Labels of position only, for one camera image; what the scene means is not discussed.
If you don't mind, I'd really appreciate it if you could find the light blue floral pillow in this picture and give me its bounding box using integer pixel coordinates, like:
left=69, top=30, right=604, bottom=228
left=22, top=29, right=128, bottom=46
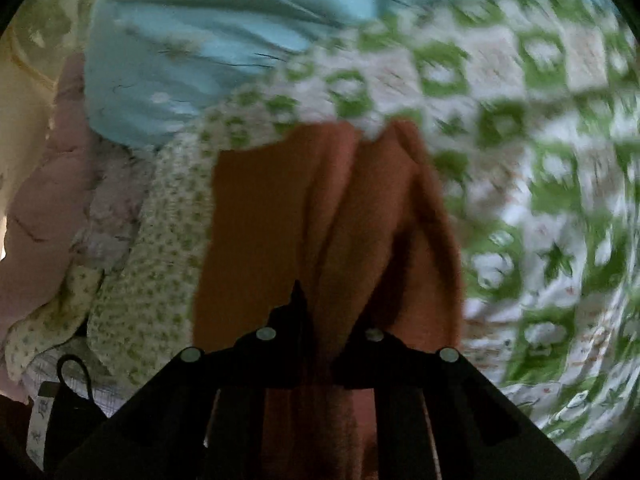
left=82, top=0, right=616, bottom=152

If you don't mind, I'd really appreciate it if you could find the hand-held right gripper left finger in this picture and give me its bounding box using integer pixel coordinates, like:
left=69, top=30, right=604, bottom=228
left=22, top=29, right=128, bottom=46
left=55, top=280, right=308, bottom=480

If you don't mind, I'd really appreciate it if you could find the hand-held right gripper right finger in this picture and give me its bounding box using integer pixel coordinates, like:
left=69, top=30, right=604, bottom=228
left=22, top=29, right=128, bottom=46
left=330, top=327, right=581, bottom=480

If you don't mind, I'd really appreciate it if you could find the orange knit sweater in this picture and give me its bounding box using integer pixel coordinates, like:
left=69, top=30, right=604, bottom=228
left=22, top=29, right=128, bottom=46
left=192, top=119, right=466, bottom=480

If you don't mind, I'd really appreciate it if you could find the pink quilt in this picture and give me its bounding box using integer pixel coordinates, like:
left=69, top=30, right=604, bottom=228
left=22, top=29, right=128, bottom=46
left=0, top=52, right=151, bottom=406

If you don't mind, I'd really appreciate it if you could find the green checked bed sheet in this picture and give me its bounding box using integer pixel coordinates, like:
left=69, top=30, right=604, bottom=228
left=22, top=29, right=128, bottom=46
left=200, top=0, right=640, bottom=473

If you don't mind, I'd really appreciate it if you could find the small green flower print cloth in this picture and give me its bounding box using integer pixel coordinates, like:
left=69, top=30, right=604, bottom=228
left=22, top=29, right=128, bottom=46
left=5, top=130, right=222, bottom=392

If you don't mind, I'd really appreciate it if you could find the grey plaid cloth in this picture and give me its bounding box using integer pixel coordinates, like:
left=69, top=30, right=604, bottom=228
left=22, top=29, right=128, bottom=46
left=22, top=337, right=128, bottom=417

